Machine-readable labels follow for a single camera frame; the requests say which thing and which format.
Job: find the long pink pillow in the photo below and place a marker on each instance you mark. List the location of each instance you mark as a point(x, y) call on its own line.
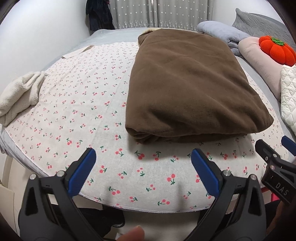
point(259, 60)

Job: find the orange pumpkin plush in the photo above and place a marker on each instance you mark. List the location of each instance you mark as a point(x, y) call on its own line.
point(277, 51)

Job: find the white quilted cloth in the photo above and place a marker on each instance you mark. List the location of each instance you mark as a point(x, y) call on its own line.
point(289, 97)

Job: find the cherry print sheet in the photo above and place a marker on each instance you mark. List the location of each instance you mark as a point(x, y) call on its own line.
point(81, 104)

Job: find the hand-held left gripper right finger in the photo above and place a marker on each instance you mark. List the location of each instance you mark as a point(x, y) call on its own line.
point(205, 172)

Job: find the dark hanging clothes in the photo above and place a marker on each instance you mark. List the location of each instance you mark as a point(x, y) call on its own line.
point(99, 16)

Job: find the grey quilted pillow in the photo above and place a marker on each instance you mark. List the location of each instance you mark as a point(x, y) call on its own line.
point(259, 23)

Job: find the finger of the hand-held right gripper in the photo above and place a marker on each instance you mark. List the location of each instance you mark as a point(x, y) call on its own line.
point(288, 141)
point(263, 148)

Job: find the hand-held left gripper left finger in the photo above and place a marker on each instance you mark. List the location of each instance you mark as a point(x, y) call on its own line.
point(81, 171)

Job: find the folded blue-grey blanket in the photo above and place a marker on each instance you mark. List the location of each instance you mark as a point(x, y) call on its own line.
point(219, 31)

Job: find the cream bed frame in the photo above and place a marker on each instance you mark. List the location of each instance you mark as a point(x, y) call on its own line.
point(11, 197)

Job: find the cream fleece garment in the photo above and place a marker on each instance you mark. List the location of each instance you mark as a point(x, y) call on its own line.
point(18, 97)

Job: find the person's left hand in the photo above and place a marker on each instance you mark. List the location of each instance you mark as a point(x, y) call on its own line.
point(131, 234)

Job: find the brown coat with fur collar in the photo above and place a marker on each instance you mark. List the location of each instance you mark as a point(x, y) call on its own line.
point(185, 81)

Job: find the grey star print curtain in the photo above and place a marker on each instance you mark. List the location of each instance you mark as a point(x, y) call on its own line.
point(180, 14)

